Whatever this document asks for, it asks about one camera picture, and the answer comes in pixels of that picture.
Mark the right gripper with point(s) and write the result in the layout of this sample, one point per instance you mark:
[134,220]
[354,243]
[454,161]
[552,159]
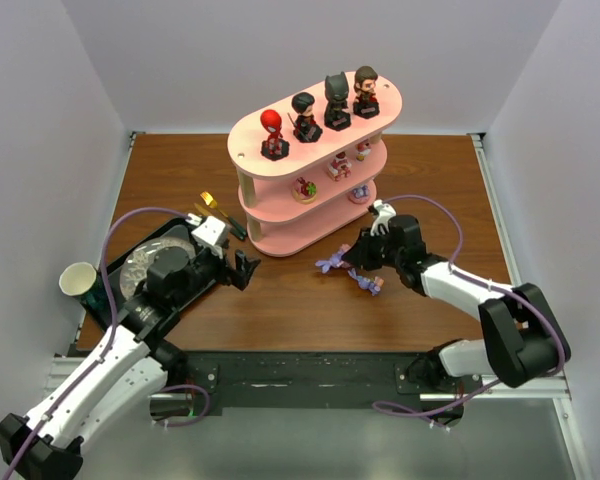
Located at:
[368,251]

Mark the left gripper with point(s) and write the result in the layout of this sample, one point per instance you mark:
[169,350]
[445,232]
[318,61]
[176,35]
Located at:
[236,270]

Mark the purple bunny pink cotton candy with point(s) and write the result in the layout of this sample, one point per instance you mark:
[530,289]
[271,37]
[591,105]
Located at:
[335,261]

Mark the purple bunny with cake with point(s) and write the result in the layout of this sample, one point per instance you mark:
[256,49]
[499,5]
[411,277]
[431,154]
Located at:
[373,285]

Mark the purple bunny pink donut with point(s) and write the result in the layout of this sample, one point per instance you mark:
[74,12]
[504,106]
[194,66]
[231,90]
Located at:
[360,194]

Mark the pink bear strawberry tart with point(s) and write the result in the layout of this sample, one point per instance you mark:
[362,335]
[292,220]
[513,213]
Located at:
[304,191]

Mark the pink bear cake square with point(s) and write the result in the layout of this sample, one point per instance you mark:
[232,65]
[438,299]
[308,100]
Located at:
[339,167]

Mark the ice cream cone bear toy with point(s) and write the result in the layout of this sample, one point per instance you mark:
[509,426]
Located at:
[362,150]

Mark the red spider hero figure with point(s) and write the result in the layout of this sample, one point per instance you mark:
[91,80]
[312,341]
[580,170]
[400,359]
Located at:
[274,147]

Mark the black haired red figure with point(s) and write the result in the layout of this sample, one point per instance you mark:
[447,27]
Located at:
[305,127]

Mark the brown haired hero figure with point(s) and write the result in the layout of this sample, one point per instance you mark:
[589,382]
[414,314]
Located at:
[365,104]

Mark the dark bat hero figure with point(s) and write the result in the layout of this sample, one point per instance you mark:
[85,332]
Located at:
[336,89]

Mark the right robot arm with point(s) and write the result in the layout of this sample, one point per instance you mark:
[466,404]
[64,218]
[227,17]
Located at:
[521,339]

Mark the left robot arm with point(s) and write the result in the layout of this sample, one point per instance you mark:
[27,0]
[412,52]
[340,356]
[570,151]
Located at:
[133,361]

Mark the pink three-tier shelf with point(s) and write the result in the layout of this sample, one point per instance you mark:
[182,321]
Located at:
[277,224]

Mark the round deer pattern plate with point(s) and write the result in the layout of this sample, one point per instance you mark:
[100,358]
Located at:
[136,264]

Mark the black rectangular tray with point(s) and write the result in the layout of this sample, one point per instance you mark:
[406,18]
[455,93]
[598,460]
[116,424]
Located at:
[115,260]

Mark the dark green glass cup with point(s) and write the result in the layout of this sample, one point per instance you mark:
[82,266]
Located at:
[95,299]

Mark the white paper cup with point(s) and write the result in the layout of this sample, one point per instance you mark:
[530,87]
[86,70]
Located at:
[77,279]

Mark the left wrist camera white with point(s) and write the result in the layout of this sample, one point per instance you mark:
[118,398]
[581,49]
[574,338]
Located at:
[208,232]

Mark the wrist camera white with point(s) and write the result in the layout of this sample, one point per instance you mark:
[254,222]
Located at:
[382,213]
[208,232]

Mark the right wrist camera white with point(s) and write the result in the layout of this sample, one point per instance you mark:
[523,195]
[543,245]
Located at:
[382,213]

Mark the gold knife green handle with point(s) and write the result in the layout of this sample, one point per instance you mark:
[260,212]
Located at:
[203,211]

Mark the gold fork green handle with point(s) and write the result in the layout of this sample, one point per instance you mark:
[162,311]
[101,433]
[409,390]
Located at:
[210,201]

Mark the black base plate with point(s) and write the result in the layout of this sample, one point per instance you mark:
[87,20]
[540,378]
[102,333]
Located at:
[322,380]

